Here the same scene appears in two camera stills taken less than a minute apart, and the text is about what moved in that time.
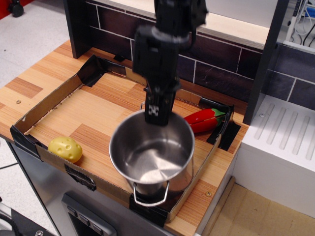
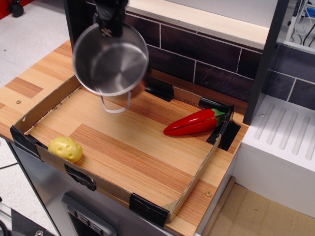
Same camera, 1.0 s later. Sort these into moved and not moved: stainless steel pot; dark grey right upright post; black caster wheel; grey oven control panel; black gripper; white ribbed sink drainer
Moved: black gripper; stainless steel pot
Not moved: black caster wheel; dark grey right upright post; white ribbed sink drainer; grey oven control panel
